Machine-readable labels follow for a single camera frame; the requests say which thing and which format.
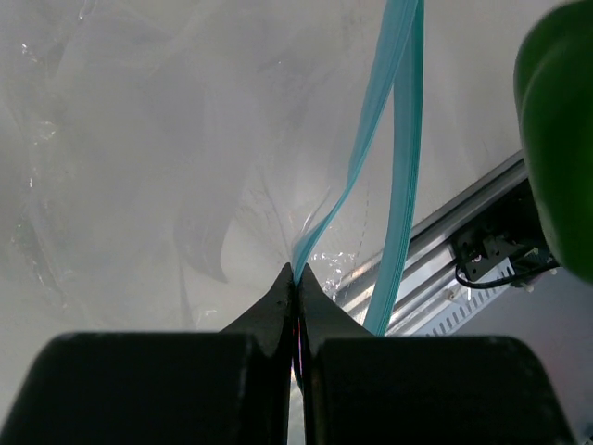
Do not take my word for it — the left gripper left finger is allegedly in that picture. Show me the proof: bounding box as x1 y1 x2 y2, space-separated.
1 266 294 444

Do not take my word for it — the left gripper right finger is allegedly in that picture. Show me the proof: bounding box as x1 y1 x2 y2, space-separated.
296 269 574 444

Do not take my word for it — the clear zip top bag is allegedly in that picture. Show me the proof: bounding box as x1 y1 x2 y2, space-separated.
1 1 552 444

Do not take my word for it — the dark green toy pepper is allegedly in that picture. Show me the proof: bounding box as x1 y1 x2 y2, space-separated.
513 1 592 282

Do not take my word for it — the slotted cable duct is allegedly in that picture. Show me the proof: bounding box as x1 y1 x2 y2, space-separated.
400 277 510 337

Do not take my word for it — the aluminium mounting rail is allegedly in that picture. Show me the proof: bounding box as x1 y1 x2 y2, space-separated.
334 152 527 332

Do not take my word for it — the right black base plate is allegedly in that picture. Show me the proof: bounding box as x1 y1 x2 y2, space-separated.
452 180 558 289

